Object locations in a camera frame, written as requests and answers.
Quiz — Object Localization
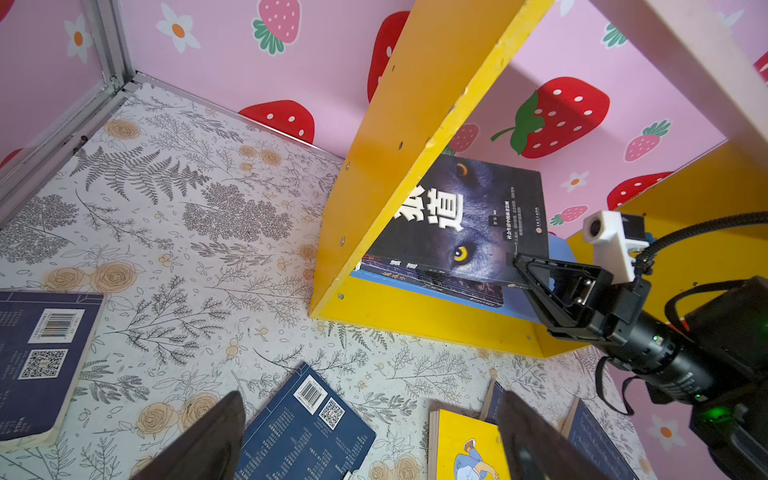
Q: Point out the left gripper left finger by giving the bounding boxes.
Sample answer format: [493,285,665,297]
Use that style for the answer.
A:
[131,391,246,480]

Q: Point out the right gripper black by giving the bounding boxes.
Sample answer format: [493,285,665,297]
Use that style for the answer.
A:
[513,254,651,360]

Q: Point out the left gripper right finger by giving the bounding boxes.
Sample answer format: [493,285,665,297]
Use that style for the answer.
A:
[497,391,608,480]

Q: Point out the yellow cartoon cover book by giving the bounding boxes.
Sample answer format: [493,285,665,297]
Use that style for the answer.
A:
[427,409,511,480]

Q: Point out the navy blue book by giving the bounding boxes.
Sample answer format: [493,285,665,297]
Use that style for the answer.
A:
[234,363,376,480]

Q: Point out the black wolf cover book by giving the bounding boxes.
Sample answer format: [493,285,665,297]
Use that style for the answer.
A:
[368,155,549,286]

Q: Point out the dark portrait cover book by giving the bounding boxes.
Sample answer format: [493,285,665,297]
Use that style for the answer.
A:
[356,255,504,308]

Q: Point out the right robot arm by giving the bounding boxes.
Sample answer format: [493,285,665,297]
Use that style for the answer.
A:
[509,211,767,479]

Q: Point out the navy book far right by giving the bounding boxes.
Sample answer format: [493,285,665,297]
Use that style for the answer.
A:
[561,397,638,480]

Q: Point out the navy book middle right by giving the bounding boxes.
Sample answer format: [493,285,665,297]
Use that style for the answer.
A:
[479,380,506,425]

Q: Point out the yellow pink blue bookshelf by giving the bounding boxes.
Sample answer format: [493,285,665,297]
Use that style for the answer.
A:
[309,1,767,359]

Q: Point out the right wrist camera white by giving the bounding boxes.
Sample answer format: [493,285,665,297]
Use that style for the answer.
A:
[582,211,650,284]

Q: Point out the navy book at left wall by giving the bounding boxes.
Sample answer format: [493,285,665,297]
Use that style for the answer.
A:
[1,290,105,453]

